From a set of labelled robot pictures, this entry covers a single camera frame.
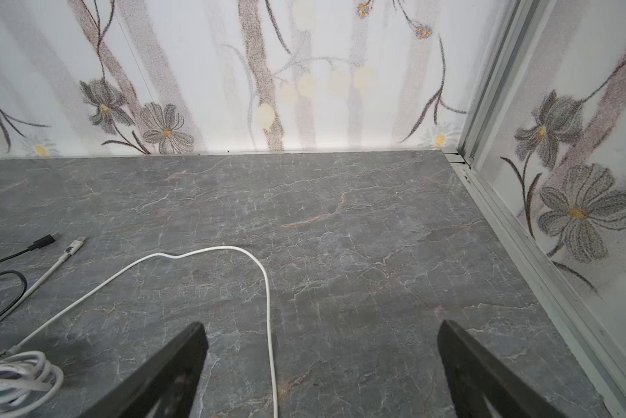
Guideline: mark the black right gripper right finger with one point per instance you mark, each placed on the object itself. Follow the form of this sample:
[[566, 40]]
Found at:
[[480, 384]]

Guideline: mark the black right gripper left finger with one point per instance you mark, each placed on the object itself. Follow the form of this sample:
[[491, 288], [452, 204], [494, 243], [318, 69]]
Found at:
[[165, 385]]

